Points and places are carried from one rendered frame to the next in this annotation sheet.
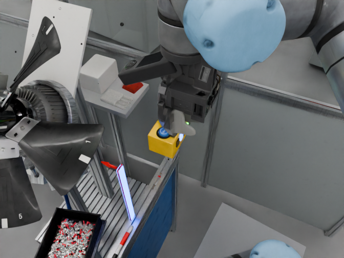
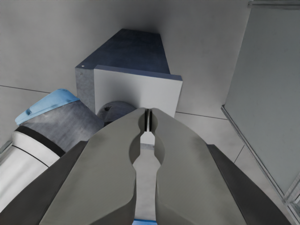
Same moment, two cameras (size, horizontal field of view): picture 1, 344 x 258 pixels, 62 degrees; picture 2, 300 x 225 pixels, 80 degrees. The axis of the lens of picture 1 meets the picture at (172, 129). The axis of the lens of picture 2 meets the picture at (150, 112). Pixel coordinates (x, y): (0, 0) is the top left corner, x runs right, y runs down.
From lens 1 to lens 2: 0.51 m
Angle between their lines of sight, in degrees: 59
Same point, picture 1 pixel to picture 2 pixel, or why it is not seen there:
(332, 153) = (279, 131)
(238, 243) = (147, 103)
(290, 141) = (294, 98)
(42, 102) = not seen: outside the picture
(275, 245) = not seen: hidden behind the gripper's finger
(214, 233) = (148, 82)
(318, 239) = (217, 102)
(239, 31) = not seen: outside the picture
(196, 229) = (204, 14)
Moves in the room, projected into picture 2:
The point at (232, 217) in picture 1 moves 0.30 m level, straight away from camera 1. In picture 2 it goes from (169, 94) to (268, 100)
